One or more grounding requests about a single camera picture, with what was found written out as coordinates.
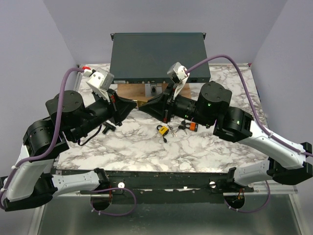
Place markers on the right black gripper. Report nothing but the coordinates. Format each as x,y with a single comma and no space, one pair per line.
159,106

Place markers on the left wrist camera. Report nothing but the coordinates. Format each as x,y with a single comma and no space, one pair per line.
100,82

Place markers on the black T-shaped pipe fitting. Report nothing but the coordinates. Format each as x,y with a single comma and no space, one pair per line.
108,127

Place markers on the grey metal lock mount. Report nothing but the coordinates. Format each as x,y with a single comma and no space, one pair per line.
153,89

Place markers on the yellow padlock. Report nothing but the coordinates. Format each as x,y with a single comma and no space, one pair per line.
163,130

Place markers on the orange padlock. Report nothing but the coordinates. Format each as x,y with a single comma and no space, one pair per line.
192,126

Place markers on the dark green network switch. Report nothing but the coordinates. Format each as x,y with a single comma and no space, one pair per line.
146,57

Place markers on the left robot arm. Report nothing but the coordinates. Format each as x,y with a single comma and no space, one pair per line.
69,120

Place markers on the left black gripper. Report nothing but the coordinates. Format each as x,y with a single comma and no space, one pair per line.
121,107

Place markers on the black metal base rail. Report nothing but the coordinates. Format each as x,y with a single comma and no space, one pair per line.
128,187

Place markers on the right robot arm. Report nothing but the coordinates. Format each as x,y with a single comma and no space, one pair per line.
286,162

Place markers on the brass padlock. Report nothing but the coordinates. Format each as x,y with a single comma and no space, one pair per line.
139,103

